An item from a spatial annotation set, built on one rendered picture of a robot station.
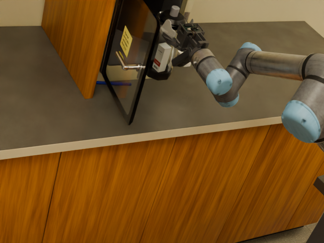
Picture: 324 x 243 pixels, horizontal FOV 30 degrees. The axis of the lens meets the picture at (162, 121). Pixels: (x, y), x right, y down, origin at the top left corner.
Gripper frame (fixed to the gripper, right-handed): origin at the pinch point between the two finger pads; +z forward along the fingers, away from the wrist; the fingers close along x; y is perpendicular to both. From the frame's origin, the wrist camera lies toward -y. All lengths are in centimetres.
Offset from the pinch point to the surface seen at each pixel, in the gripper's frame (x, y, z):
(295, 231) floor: -110, -123, -23
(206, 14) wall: -56, -32, 50
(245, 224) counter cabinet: -63, -100, -25
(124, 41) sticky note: 19.0, -2.8, -4.0
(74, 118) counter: 33.9, -29.1, -11.2
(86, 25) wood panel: 26.0, -6.9, 10.6
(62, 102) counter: 35.0, -29.8, -2.0
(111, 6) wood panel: 24.0, 7.3, 1.4
